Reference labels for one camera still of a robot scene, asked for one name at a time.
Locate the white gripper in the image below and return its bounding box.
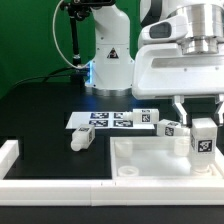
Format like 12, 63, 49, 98
132, 44, 224, 126

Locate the white square tabletop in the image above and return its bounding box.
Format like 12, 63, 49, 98
110, 136, 224, 179

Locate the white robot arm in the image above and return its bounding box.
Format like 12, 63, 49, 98
91, 0, 224, 125

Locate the paper sheet with tags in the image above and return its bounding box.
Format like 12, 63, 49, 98
66, 112, 154, 129

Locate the white U-shaped fence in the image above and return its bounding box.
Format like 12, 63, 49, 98
0, 140, 224, 206

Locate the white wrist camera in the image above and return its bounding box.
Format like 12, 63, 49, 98
138, 15, 188, 48

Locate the black cable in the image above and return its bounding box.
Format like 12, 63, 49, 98
4, 66, 88, 98

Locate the black camera stand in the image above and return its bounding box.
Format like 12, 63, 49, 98
60, 0, 116, 87

